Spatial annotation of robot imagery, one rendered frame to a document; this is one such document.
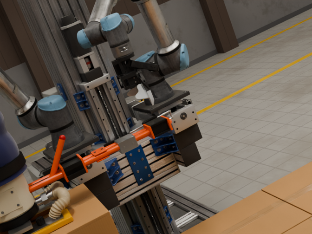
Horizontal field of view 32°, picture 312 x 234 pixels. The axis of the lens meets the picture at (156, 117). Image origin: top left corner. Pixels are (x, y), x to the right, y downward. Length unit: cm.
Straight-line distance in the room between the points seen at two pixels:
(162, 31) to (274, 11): 728
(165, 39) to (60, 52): 51
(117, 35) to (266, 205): 98
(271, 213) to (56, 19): 131
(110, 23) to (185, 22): 683
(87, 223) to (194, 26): 718
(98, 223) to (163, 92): 94
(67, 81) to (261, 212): 108
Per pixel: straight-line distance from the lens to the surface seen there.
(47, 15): 259
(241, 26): 926
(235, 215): 237
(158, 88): 255
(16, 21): 766
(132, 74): 195
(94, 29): 207
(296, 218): 220
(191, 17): 879
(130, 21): 205
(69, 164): 196
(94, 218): 181
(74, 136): 242
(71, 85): 261
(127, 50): 194
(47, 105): 240
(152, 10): 241
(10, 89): 245
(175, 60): 249
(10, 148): 186
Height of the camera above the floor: 161
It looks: 14 degrees down
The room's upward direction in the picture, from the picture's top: 22 degrees counter-clockwise
